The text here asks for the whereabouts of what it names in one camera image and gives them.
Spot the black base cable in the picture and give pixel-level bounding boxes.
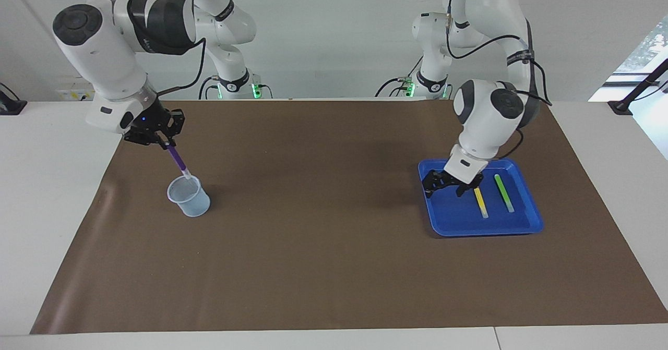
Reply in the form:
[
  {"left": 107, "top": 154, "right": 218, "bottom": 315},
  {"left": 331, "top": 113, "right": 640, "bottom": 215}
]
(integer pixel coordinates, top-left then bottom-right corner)
[
  {"left": 198, "top": 75, "right": 220, "bottom": 100},
  {"left": 375, "top": 53, "right": 424, "bottom": 99}
]

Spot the blue plastic tray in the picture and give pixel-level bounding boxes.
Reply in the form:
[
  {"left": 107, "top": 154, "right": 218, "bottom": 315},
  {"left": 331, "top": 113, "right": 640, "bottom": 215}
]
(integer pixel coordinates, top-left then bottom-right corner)
[{"left": 417, "top": 158, "right": 544, "bottom": 237}]

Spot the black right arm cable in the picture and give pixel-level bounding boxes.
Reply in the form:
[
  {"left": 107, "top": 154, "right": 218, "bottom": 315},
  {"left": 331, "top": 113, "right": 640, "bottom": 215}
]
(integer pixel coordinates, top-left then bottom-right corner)
[{"left": 141, "top": 0, "right": 207, "bottom": 98}]

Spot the purple pen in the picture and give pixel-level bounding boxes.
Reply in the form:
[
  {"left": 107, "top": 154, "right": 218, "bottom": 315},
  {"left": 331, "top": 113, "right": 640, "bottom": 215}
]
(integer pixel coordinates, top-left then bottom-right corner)
[{"left": 166, "top": 142, "right": 192, "bottom": 179}]

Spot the white wall socket box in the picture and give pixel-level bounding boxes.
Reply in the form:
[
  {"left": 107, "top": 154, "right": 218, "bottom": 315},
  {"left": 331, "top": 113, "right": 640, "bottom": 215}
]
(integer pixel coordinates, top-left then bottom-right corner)
[{"left": 56, "top": 76, "right": 108, "bottom": 102}]

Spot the green pen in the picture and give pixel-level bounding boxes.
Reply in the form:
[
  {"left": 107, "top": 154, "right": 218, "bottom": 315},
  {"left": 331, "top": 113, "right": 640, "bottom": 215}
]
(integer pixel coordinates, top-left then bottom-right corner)
[{"left": 494, "top": 174, "right": 515, "bottom": 213}]

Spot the black clamp stand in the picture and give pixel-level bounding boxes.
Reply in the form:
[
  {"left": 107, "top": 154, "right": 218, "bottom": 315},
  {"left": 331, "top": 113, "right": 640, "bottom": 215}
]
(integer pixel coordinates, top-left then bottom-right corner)
[{"left": 607, "top": 58, "right": 668, "bottom": 116}]

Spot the black table clamp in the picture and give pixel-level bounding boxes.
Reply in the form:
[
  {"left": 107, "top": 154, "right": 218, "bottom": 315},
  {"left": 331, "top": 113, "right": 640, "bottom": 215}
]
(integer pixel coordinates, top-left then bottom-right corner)
[{"left": 0, "top": 82, "right": 28, "bottom": 116}]

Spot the yellow pen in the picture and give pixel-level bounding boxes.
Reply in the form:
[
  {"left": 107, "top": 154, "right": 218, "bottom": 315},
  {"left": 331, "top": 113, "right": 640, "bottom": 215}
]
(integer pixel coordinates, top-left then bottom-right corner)
[{"left": 474, "top": 187, "right": 490, "bottom": 219}]

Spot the light blue mesh pen cup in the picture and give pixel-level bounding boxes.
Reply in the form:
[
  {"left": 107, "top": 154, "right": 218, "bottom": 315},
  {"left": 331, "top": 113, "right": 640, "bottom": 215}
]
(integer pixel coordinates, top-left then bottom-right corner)
[{"left": 166, "top": 174, "right": 211, "bottom": 218}]

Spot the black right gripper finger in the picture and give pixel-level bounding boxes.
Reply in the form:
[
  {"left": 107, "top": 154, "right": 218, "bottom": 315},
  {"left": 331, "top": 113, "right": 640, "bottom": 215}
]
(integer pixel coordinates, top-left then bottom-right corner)
[
  {"left": 166, "top": 110, "right": 186, "bottom": 148},
  {"left": 124, "top": 129, "right": 167, "bottom": 148}
]

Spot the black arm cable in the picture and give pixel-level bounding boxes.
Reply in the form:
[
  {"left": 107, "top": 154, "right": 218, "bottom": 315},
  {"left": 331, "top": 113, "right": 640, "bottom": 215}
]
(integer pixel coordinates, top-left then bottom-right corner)
[
  {"left": 446, "top": 0, "right": 553, "bottom": 159},
  {"left": 141, "top": 0, "right": 207, "bottom": 98}
]

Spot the window with green foliage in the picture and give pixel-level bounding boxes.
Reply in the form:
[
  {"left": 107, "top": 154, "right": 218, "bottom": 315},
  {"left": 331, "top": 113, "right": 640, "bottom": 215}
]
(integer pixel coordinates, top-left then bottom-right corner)
[{"left": 589, "top": 14, "right": 668, "bottom": 103}]

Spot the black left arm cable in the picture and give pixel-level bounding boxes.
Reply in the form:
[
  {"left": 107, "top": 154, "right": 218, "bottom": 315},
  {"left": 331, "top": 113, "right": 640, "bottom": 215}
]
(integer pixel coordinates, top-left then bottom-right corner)
[{"left": 446, "top": 0, "right": 553, "bottom": 159}]

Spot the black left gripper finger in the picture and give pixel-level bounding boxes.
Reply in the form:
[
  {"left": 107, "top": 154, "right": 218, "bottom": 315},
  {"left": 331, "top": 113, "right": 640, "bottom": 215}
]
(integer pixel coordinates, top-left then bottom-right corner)
[
  {"left": 422, "top": 170, "right": 445, "bottom": 199},
  {"left": 455, "top": 175, "right": 484, "bottom": 198}
]

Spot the brown table mat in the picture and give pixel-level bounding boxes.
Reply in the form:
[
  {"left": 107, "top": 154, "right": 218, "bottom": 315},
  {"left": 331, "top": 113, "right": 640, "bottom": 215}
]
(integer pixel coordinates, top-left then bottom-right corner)
[{"left": 30, "top": 100, "right": 668, "bottom": 335}]

